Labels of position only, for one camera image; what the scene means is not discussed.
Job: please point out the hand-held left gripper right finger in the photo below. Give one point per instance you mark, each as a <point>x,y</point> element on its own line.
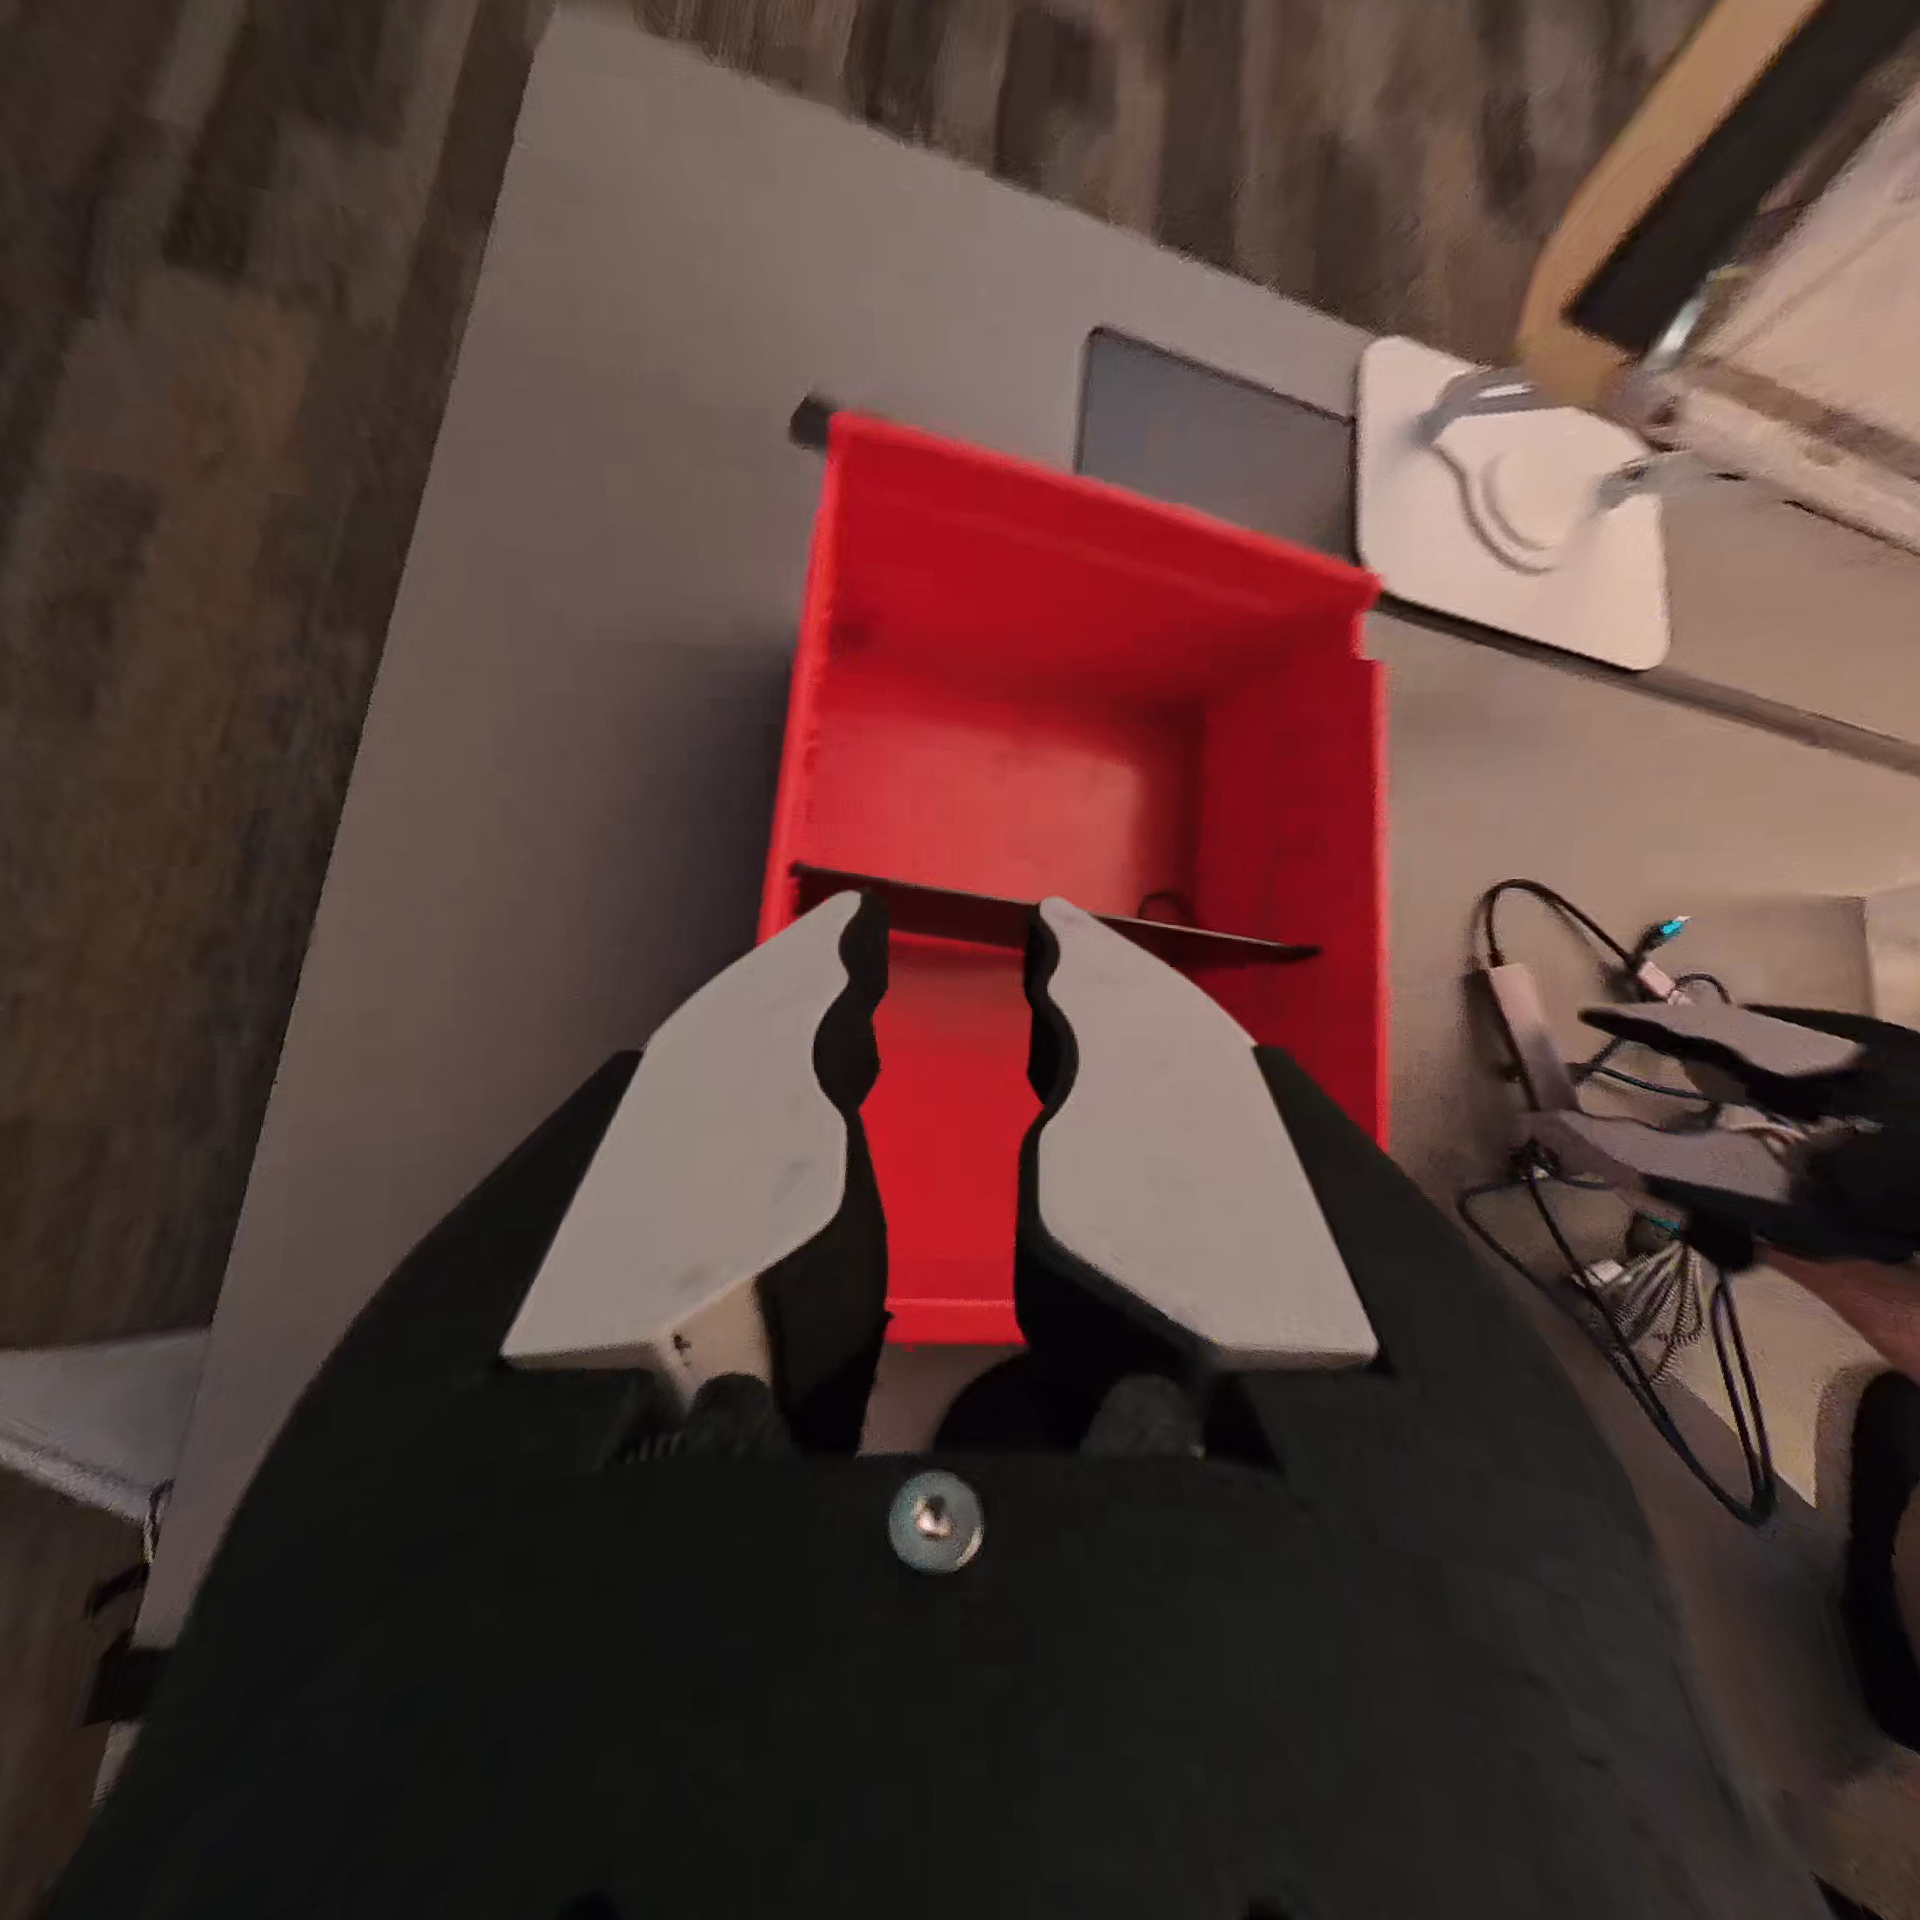
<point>1187,1187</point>

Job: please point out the black divider plate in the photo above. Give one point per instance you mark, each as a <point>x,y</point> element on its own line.
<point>961,908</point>

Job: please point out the red plastic bin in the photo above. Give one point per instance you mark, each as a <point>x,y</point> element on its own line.
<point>1033,704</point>

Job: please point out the white flat object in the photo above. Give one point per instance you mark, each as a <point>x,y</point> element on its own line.
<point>90,1409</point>

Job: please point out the grey mouse pad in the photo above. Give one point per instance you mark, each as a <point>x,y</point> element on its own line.
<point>1200,435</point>

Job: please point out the black rounded object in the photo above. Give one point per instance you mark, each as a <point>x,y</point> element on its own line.
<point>1883,1558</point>

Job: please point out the grey usb hub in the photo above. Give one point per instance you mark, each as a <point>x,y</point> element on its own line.
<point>1524,1045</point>

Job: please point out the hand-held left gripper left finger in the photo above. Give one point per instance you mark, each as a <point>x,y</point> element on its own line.
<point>705,1156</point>

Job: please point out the person's right hand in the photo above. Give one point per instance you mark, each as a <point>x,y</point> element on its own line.
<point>1853,1297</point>

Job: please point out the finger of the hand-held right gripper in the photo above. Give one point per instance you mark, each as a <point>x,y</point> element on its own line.
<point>1724,1037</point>
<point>1667,1150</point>

